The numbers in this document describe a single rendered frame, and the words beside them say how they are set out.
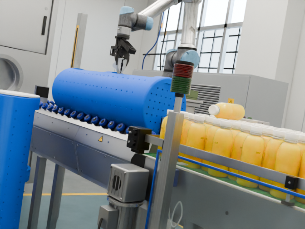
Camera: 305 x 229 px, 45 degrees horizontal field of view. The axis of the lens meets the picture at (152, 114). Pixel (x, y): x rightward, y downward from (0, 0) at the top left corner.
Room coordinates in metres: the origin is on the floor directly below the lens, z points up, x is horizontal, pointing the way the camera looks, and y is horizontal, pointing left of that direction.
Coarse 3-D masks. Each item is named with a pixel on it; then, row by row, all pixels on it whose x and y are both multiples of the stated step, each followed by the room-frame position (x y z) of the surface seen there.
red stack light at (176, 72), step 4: (176, 64) 1.15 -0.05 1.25; (180, 64) 1.14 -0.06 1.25; (184, 64) 1.14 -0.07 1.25; (176, 68) 1.15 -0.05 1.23; (180, 68) 1.14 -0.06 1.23; (184, 68) 1.14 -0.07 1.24; (188, 68) 1.14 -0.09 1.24; (192, 68) 1.15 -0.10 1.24; (176, 72) 1.15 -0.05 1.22; (180, 72) 1.14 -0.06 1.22; (184, 72) 1.14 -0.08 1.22; (188, 72) 1.14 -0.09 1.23; (192, 72) 1.16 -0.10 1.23; (180, 76) 1.14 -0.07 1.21; (184, 76) 1.14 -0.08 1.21; (188, 76) 1.14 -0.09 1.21; (192, 76) 1.16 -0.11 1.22
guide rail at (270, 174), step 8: (152, 136) 1.46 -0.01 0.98; (160, 144) 1.42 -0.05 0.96; (184, 152) 1.33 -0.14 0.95; (192, 152) 1.30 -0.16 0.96; (200, 152) 1.27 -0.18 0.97; (208, 152) 1.25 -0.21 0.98; (208, 160) 1.24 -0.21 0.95; (216, 160) 1.22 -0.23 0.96; (224, 160) 1.20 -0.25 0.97; (232, 160) 1.17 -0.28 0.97; (232, 168) 1.17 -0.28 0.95; (240, 168) 1.15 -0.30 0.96; (248, 168) 1.13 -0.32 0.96; (256, 168) 1.11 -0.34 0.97; (264, 168) 1.09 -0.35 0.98; (264, 176) 1.09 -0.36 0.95; (272, 176) 1.07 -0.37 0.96; (280, 176) 1.05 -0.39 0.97; (304, 184) 1.00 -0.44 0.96
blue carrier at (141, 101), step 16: (64, 80) 2.18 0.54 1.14; (80, 80) 2.06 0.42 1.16; (96, 80) 1.96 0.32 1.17; (112, 80) 1.87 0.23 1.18; (128, 80) 1.79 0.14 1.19; (144, 80) 1.72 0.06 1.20; (160, 80) 1.68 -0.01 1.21; (64, 96) 2.15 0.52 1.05; (80, 96) 2.02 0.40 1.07; (96, 96) 1.90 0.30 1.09; (112, 96) 1.80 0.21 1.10; (128, 96) 1.71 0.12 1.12; (144, 96) 1.63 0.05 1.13; (160, 96) 1.69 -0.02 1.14; (80, 112) 2.10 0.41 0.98; (96, 112) 1.94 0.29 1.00; (112, 112) 1.81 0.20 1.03; (128, 112) 1.71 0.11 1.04; (144, 112) 1.64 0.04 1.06; (160, 112) 1.70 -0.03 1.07
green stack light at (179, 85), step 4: (172, 76) 1.16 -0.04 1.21; (176, 76) 1.15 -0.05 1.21; (172, 80) 1.16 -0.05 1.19; (176, 80) 1.14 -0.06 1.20; (180, 80) 1.14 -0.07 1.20; (184, 80) 1.14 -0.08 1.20; (188, 80) 1.14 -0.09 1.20; (172, 84) 1.15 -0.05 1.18; (176, 84) 1.14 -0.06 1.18; (180, 84) 1.14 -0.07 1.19; (184, 84) 1.14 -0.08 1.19; (188, 84) 1.15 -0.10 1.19; (172, 88) 1.15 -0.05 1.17; (176, 88) 1.14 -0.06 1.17; (180, 88) 1.14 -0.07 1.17; (184, 88) 1.14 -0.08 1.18; (188, 88) 1.15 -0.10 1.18; (176, 92) 1.14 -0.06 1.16; (180, 92) 1.14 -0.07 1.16; (184, 92) 1.14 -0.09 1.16; (188, 92) 1.15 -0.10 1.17
